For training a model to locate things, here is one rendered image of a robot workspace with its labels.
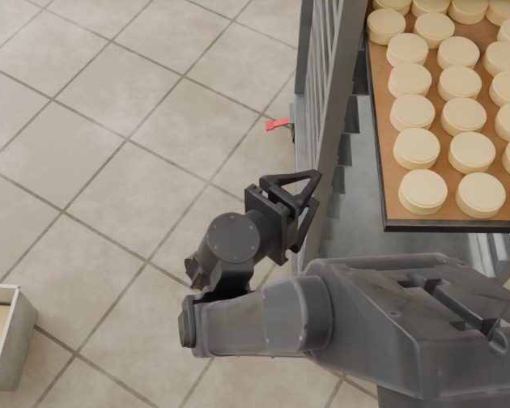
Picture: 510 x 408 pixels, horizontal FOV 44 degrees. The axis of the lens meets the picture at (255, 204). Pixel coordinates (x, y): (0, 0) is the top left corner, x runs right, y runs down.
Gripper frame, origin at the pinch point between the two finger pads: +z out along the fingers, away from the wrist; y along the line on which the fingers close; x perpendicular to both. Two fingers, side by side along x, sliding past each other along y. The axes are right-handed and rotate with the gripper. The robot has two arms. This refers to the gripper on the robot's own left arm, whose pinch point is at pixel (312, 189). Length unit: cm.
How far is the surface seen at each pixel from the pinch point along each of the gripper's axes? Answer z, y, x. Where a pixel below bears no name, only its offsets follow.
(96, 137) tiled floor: 20, 70, -102
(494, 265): 54, 59, 12
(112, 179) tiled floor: 14, 73, -87
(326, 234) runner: 22.3, 41.0, -13.3
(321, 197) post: 17.7, 24.8, -11.9
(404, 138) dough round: 5.3, -11.1, 8.5
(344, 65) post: 13.5, -8.9, -7.0
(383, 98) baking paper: 9.8, -10.6, 2.1
